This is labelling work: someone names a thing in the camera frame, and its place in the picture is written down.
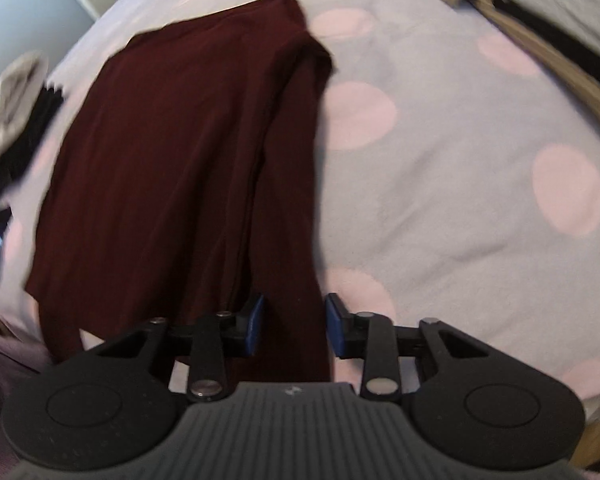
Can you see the white sweater with navy collar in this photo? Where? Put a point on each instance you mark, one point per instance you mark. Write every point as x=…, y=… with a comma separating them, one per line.
x=15, y=90

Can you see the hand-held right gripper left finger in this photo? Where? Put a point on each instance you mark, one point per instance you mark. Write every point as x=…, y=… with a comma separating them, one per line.
x=254, y=325

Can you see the maroon garment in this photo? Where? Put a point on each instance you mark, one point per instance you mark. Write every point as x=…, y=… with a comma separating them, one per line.
x=180, y=160

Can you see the black folded garment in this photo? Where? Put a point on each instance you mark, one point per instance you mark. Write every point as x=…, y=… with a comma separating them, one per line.
x=35, y=125

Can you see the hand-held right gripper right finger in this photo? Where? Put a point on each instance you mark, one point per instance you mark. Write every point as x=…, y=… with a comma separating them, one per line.
x=334, y=325

